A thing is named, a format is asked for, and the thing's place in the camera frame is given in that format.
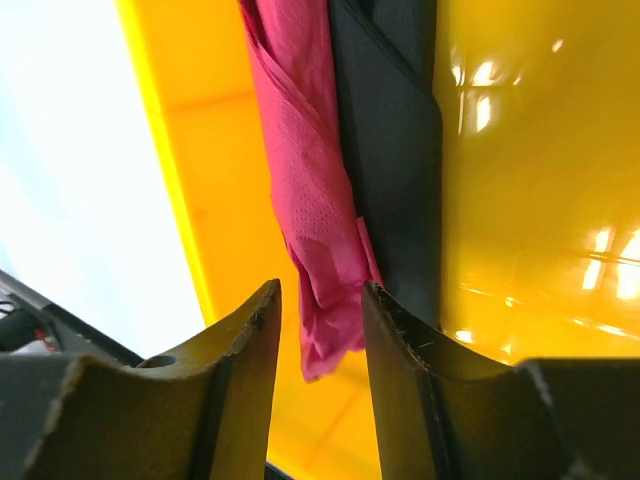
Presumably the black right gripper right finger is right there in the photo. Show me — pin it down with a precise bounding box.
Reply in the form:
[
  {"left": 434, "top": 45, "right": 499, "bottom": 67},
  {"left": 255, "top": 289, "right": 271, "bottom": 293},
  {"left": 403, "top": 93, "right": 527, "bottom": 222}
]
[{"left": 362, "top": 283, "right": 639, "bottom": 479}]

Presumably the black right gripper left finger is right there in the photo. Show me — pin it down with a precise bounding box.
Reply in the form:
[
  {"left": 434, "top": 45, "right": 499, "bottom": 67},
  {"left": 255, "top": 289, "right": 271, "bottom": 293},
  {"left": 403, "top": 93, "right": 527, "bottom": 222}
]
[{"left": 1, "top": 280, "right": 281, "bottom": 479}]

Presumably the pink paper napkin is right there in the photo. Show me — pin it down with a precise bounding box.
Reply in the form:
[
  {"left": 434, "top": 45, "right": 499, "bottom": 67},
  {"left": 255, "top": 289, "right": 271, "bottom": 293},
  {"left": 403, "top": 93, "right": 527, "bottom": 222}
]
[{"left": 239, "top": 1, "right": 380, "bottom": 382}]

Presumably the black rolled napkin bundle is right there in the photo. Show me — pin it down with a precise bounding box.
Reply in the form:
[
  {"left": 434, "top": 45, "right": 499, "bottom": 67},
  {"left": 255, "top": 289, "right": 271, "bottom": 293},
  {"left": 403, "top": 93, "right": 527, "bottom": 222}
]
[{"left": 329, "top": 1, "right": 442, "bottom": 327}]

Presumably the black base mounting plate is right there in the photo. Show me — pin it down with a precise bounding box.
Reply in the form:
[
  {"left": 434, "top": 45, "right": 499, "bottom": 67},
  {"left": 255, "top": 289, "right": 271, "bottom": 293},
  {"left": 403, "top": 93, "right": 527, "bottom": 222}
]
[{"left": 1, "top": 272, "right": 143, "bottom": 367}]

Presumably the yellow plastic bin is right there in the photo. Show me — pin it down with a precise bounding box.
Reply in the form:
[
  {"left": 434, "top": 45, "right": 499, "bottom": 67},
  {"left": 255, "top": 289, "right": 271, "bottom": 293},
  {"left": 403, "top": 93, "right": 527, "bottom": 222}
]
[{"left": 116, "top": 1, "right": 639, "bottom": 479}]

